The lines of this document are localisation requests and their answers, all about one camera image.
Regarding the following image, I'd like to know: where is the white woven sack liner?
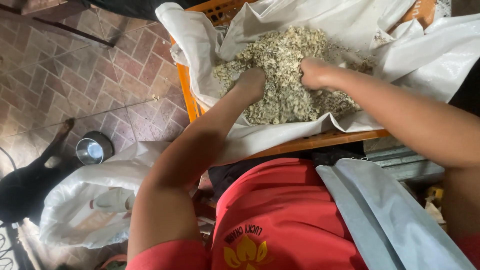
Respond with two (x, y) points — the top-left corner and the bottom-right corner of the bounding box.
(155, 0), (480, 166)

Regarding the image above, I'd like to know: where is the person's left hand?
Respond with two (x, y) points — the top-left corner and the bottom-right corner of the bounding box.
(232, 67), (267, 105)

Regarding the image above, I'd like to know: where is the steel bowl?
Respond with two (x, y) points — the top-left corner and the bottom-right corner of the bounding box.
(76, 131), (115, 166)

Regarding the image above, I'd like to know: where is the white plastic bag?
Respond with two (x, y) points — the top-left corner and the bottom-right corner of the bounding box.
(39, 141), (171, 250)

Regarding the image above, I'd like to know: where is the person's right hand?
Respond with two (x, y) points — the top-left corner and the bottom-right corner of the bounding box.
(299, 57), (334, 91)

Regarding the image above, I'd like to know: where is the white plastic bottle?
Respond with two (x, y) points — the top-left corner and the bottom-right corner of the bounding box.
(89, 187), (136, 214)

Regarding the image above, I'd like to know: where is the grey metal frame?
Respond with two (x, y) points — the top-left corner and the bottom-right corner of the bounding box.
(364, 145), (445, 184)

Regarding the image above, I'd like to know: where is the black dog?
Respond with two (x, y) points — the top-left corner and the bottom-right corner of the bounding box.
(0, 118), (84, 225)

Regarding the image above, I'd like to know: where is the grey woven sack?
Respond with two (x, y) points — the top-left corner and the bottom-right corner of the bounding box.
(316, 158), (477, 270)

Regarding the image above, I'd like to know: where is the heap of pale chopped pieces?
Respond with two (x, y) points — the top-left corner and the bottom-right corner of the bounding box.
(213, 25), (377, 126)

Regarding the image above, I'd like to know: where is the person's red shirt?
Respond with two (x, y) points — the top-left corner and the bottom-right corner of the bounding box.
(125, 157), (480, 270)

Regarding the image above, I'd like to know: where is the orange plastic crate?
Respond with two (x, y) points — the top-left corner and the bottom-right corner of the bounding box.
(169, 0), (438, 160)

